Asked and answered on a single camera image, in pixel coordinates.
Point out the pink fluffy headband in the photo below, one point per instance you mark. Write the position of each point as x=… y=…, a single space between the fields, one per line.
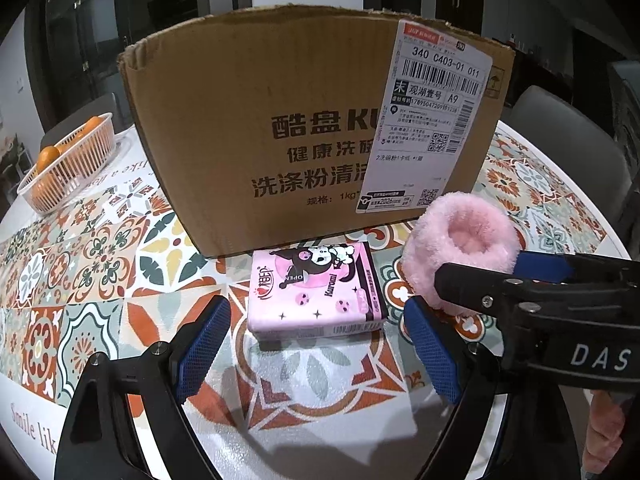
x=457 y=228

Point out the patterned tile tablecloth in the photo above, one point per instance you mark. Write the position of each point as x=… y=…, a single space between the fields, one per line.
x=115 y=270

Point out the grey chair far left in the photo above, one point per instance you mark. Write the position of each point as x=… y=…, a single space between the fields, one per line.
x=107 y=103

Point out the black glass sliding door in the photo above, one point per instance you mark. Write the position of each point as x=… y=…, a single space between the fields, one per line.
x=72 y=47

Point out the white basket of oranges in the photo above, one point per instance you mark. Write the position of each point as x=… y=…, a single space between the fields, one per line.
x=65 y=168

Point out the grey chair right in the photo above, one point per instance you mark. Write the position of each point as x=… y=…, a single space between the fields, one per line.
x=584 y=151

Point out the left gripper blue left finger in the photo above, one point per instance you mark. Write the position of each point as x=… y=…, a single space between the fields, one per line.
x=196 y=345

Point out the grey chair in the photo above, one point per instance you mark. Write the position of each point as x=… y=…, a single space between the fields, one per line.
x=107 y=103
x=584 y=151

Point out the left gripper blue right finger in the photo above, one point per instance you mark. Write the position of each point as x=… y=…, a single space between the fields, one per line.
x=430 y=336

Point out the brown cardboard box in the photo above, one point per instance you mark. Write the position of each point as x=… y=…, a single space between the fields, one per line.
x=270 y=125

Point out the right hand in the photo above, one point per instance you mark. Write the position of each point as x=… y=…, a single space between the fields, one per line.
x=605 y=424

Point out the pink cartoon tissue pack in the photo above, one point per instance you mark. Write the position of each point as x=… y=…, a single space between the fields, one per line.
x=314 y=291

